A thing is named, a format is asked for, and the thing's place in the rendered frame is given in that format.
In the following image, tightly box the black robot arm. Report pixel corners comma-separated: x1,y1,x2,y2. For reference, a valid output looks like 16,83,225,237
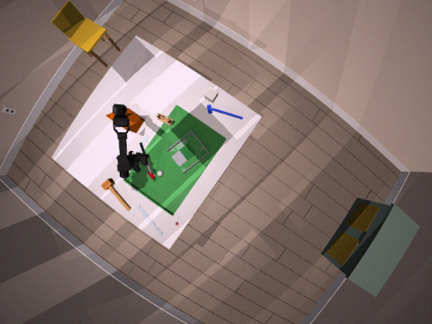
112,103,140,179

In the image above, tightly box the green flat mat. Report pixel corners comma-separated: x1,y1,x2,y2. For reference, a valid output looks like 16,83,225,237
126,105,226,213

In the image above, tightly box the orange wooden mallet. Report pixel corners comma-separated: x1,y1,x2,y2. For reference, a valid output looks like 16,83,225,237
101,178,131,211

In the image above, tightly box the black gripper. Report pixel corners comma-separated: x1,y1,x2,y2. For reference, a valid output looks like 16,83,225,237
128,151,149,166

